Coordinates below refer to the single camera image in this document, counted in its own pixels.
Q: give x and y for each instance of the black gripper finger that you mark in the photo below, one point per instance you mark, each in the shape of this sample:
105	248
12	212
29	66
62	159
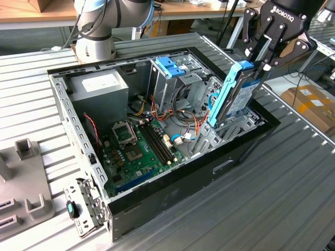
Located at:
251	26
301	45

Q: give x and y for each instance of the hard disk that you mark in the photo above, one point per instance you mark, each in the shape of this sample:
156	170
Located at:
243	96

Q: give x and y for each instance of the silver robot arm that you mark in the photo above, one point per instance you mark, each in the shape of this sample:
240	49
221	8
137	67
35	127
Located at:
91	39

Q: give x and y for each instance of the grey metal disk bay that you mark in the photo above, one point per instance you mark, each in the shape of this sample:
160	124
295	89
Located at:
213	141

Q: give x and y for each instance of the black tripod stand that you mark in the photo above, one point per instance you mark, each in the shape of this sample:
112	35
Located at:
227	22

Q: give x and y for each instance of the cardboard box with labels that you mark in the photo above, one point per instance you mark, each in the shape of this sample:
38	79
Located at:
308	109

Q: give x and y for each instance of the brown cardboard box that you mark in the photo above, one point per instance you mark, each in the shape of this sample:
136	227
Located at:
180	27

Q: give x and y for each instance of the blue plastic drive latch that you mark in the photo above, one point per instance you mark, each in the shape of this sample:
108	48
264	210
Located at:
167	66

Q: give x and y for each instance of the grey metal drive cage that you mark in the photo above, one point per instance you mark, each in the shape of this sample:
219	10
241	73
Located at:
165	89

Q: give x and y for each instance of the black RAM slot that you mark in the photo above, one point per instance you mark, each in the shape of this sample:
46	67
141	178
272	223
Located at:
154	145
160	142

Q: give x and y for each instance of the CPU socket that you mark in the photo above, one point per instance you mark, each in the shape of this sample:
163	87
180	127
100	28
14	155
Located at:
123	132

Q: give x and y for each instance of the grey power supply unit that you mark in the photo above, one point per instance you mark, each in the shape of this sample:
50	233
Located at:
99	104

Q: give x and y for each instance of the square chipset chip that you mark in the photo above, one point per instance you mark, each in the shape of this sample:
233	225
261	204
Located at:
134	153

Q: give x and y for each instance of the green motherboard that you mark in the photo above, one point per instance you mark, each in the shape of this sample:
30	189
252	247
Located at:
146	167

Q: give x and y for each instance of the black open PC case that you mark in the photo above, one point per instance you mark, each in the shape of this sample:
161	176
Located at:
183	188

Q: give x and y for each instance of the blue expansion slot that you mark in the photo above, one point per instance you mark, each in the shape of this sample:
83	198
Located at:
138	179

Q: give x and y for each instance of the brown wooden box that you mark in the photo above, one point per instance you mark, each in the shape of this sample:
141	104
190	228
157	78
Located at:
39	5

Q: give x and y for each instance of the black latch with teal tab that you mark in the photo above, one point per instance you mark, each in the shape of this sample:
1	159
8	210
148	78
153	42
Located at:
74	209

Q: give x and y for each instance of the grey parts rack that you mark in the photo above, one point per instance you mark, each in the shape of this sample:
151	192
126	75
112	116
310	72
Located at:
21	180

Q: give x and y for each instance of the grey metal slot bracket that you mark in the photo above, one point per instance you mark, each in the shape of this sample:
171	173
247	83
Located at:
90	209

